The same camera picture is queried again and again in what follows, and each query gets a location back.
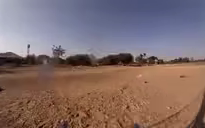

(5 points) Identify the low building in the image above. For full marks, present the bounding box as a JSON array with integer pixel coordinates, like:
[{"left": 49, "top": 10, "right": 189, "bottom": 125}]
[{"left": 0, "top": 51, "right": 23, "bottom": 67}]

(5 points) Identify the tall thin leafy tree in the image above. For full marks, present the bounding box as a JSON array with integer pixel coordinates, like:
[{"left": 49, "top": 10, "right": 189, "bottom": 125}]
[{"left": 51, "top": 44, "right": 67, "bottom": 60}]

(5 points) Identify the row of dark bushes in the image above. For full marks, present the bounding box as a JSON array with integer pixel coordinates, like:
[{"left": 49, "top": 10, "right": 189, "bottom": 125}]
[{"left": 21, "top": 52, "right": 205, "bottom": 67}]

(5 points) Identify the tall pole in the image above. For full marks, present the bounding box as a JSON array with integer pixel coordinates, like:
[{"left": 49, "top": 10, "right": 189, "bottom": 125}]
[{"left": 26, "top": 43, "right": 31, "bottom": 58}]

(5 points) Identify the reddish-brown dirt ground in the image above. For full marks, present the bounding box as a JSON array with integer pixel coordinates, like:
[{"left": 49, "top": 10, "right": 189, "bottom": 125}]
[{"left": 0, "top": 61, "right": 205, "bottom": 128}]

